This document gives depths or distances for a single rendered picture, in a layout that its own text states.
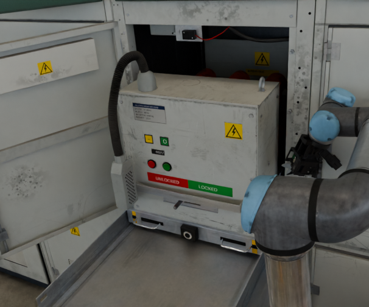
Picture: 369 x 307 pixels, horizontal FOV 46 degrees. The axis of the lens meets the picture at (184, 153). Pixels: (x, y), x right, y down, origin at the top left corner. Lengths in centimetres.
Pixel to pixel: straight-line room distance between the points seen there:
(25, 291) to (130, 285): 149
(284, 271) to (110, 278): 77
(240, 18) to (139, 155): 56
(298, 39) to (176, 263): 82
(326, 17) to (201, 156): 55
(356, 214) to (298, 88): 68
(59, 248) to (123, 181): 107
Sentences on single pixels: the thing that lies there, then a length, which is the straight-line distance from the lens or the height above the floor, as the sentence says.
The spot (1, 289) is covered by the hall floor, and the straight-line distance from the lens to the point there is 297.
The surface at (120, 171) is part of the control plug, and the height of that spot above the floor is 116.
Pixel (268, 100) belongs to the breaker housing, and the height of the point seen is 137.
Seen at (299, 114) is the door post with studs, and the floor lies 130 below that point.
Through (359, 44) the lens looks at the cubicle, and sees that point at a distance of 131.
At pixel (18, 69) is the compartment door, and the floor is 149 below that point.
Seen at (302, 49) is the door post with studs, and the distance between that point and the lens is 136.
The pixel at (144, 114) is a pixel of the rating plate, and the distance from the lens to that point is 142.
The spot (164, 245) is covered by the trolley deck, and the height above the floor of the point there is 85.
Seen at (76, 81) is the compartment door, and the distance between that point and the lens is 161.
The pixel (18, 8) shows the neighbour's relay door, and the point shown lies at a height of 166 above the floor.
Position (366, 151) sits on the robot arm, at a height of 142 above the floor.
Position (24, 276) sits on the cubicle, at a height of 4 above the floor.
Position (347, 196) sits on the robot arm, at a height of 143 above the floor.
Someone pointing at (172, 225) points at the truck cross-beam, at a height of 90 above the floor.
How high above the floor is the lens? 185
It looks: 27 degrees down
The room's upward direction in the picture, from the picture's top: 5 degrees counter-clockwise
